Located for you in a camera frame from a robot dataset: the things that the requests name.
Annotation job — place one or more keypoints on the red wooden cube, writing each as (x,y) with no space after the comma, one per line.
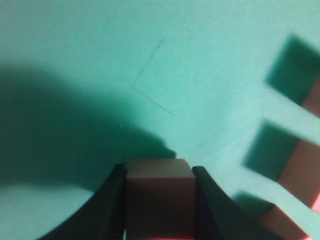
(276,220)

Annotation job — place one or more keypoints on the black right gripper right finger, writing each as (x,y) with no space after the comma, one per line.
(218,217)

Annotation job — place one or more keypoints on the red cube carried aloft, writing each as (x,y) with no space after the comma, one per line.
(301,175)

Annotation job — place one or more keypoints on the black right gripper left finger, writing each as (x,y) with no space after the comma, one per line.
(102,217)

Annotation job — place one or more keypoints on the green cloth backdrop and cover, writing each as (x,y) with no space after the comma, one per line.
(86,84)

